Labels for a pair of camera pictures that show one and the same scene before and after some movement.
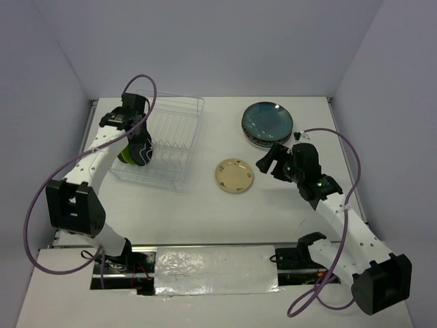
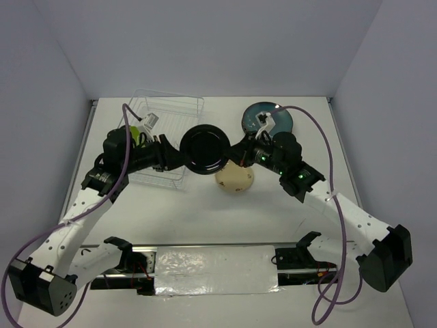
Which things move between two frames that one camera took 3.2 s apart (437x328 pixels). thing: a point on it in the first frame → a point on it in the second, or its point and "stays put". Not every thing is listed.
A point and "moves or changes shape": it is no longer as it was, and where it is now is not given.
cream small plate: x=233 y=175 stays put
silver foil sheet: x=201 y=270 stays put
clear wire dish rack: x=174 y=124 stays put
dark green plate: x=267 y=121 stays put
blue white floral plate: x=265 y=143 moves or changes shape
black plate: x=141 y=147 moves or changes shape
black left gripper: x=143 y=124 → x=166 y=154
